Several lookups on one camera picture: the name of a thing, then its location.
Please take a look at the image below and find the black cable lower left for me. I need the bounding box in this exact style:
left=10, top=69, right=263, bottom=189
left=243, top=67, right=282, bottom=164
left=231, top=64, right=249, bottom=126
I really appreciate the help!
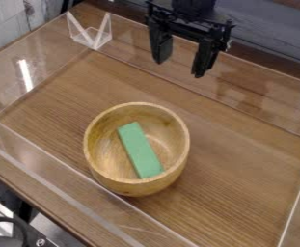
left=0, top=216, right=30, bottom=247

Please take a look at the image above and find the clear acrylic tray enclosure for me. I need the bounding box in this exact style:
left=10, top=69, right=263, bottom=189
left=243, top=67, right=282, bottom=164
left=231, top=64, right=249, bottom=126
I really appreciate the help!
left=0, top=10, right=300, bottom=247

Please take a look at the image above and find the brown wooden bowl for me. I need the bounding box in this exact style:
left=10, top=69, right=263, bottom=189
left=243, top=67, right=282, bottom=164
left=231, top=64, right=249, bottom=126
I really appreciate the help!
left=83, top=102, right=191, bottom=197

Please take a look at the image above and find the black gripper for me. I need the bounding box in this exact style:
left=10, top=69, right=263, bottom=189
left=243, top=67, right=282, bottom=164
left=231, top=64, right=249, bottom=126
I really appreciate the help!
left=146, top=0, right=235, bottom=78

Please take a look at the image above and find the green rectangular block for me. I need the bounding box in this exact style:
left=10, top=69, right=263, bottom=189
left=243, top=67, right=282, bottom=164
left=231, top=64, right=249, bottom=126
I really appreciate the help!
left=118, top=122, right=164, bottom=178

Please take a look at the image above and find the black metal bracket with bolt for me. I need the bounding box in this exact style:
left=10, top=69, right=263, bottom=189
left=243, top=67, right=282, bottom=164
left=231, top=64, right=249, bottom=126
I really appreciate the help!
left=12, top=214, right=59, bottom=247

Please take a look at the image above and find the clear acrylic corner bracket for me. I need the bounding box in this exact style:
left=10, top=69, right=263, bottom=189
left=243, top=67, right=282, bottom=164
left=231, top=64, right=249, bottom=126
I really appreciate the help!
left=66, top=13, right=112, bottom=50

